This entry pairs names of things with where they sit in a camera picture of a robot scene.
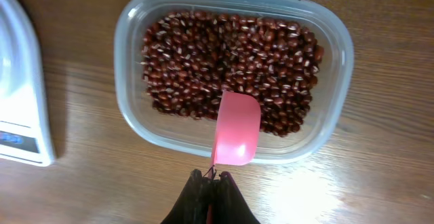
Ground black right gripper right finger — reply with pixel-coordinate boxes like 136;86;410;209
212;171;260;224

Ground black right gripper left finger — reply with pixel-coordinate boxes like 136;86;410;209
161;169;212;224

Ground pink measuring scoop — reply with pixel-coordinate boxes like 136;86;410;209
206;91;261;224

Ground white digital kitchen scale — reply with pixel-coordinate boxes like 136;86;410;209
1;0;56;166

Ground red adzuki beans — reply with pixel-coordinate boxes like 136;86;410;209
141;11;325;137

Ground clear plastic bean container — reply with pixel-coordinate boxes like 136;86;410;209
114;0;354;164

